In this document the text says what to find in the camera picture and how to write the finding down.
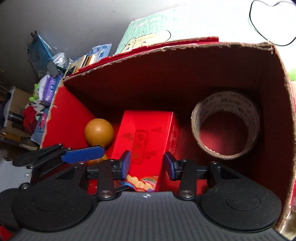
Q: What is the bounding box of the clear plastic bag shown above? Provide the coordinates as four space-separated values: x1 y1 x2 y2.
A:
52 52 70 68

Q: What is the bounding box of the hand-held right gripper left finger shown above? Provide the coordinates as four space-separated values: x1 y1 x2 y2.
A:
53 150 132 201

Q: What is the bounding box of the brown cardboard carton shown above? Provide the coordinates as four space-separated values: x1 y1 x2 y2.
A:
4 86 33 140

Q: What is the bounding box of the blue plastic package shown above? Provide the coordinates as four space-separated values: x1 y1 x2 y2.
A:
26 31 56 79

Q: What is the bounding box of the brown packing tape roll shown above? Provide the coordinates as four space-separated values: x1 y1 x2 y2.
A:
191 91 261 160

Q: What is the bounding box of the blue checkered cloth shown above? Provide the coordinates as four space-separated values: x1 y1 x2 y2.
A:
31 44 112 144

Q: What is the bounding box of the green alien plush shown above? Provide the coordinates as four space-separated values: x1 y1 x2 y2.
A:
29 83 43 103

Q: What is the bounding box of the large red cardboard box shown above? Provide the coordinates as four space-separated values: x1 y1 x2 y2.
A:
40 37 296 235

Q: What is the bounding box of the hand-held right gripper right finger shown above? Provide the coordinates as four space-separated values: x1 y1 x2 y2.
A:
163 151 244 201

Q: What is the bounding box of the red white fabric toy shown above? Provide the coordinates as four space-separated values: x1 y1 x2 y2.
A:
22 102 47 134

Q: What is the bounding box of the small dark rectangular mirror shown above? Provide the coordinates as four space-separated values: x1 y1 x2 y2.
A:
47 61 70 77

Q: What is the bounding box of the purple tissue pack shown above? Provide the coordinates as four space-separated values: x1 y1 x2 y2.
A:
40 75 63 103

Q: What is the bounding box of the small red gift box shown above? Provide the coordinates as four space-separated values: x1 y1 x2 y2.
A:
110 110 180 192

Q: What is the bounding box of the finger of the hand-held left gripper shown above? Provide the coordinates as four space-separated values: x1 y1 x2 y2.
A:
13 144 106 177

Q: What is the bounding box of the black cable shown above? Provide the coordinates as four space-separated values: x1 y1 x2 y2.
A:
248 0 296 47

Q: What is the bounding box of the yellow red cover book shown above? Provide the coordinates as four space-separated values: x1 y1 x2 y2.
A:
66 54 102 77

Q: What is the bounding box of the brown wooden gourd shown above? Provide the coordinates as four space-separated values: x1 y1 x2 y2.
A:
84 118 115 166

